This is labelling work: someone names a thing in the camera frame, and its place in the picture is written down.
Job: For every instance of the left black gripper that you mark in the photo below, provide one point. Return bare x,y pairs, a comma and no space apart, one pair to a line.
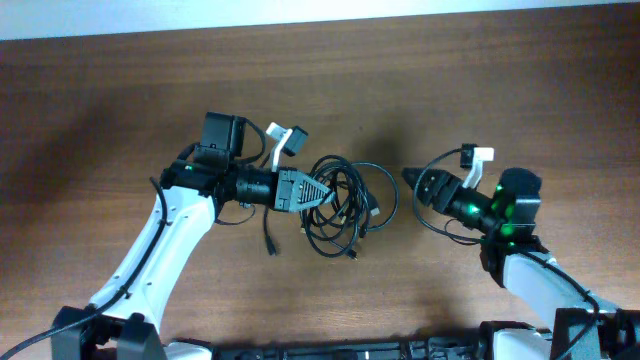
287,179

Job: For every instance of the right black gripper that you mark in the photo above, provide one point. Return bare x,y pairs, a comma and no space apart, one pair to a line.
443,185

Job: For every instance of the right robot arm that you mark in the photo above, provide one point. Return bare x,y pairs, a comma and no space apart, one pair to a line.
579,324

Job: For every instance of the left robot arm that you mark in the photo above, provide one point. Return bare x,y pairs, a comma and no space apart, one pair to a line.
189,195

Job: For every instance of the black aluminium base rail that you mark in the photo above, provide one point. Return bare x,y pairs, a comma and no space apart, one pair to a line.
467,347

